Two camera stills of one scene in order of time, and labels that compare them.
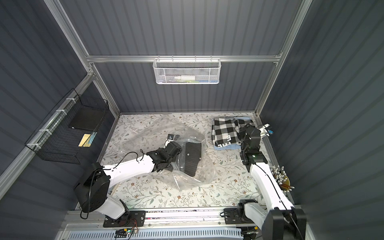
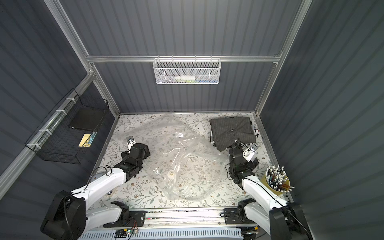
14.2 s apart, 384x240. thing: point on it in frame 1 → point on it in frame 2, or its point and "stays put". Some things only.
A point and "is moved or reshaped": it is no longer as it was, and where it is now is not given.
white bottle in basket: [185, 78] stays put
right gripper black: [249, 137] → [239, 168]
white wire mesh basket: [187, 71] stays put
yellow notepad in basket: [85, 141] stays put
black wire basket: [65, 134] stays put
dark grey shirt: [192, 155] → [224, 131]
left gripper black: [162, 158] → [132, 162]
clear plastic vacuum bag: [193, 166] is moved or reshaped
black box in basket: [86, 117] stays put
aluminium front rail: [155, 218] stays put
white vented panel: [190, 234] stays put
